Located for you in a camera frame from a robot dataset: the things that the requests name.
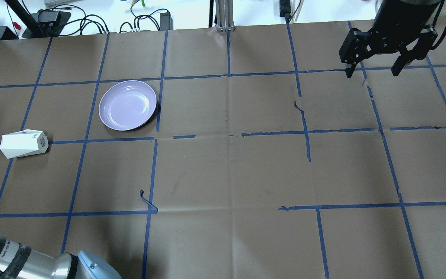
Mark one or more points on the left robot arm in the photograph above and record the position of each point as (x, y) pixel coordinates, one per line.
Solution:
(19, 261)

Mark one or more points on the red button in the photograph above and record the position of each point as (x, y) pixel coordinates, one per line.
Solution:
(16, 26)

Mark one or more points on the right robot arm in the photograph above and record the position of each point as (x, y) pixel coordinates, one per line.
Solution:
(412, 9)

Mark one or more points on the lilac plate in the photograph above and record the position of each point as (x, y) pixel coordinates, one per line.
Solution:
(127, 105)

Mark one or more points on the aluminium frame post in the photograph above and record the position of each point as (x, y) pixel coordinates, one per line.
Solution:
(224, 15)

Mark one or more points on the white angular cup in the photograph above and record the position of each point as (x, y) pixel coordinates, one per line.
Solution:
(24, 143)

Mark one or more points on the black power adapter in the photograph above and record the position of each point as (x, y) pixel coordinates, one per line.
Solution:
(166, 22)

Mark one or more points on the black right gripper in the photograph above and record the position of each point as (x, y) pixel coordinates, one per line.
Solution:
(400, 24)

